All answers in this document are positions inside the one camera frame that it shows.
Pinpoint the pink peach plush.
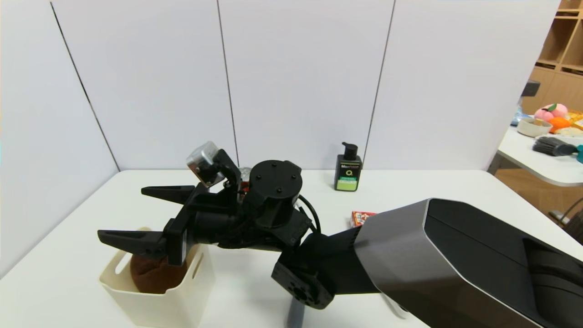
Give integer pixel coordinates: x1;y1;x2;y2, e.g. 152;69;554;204
534;103;569;123

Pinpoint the dark green pump bottle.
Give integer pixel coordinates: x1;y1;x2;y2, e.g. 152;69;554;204
334;142;364;192

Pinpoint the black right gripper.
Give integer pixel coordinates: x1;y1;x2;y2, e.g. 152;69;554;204
97;183;238;267

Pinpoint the cream plastic storage box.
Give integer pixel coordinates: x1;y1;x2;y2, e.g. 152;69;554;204
99;226;216;328

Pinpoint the white side table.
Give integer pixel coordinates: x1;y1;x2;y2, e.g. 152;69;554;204
487;125;583;188

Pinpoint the blue plate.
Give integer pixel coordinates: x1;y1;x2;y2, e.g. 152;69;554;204
510;109;532;127

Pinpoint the brown towel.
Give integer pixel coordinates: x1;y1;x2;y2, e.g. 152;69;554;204
130;248;190;295

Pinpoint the red drink can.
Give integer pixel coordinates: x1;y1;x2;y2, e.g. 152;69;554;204
237;167;252;194

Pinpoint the black bristle brush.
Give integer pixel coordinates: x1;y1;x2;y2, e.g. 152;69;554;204
532;137;579;157

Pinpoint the wooden shelf unit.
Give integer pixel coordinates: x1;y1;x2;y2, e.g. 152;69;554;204
521;0;583;117

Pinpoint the white bowl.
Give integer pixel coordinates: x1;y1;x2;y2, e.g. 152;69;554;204
517;118;553;138

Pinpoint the thin black floor cable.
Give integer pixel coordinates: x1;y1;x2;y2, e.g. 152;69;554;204
549;197;583;225

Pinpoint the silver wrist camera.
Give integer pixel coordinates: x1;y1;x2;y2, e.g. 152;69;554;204
186;141;242;190

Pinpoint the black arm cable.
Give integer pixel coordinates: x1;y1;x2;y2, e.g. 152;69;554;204
296;195;322;236

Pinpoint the orange plush fruit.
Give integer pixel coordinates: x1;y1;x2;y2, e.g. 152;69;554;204
549;117;573;134

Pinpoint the red cartoon snack box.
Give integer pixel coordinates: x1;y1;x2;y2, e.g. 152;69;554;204
351;210;378;228

